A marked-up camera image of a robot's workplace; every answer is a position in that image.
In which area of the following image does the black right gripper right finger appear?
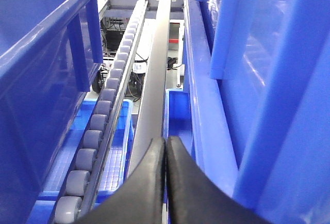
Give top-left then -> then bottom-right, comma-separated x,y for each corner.
167,136 -> 268,223

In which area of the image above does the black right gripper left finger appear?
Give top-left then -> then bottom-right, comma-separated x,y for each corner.
75,137 -> 166,223

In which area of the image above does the blue bin right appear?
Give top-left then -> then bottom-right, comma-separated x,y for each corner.
184,0 -> 329,223

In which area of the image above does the blue bin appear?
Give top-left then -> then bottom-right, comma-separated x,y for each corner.
184,0 -> 329,223
1,0 -> 102,223

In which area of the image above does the blue bin left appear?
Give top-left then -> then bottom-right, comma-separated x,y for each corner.
1,0 -> 102,223

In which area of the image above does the gray roller conveyor rail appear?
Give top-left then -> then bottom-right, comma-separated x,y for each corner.
51,0 -> 148,223

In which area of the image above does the steel divider rail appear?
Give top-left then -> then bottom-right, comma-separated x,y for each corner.
128,0 -> 171,174

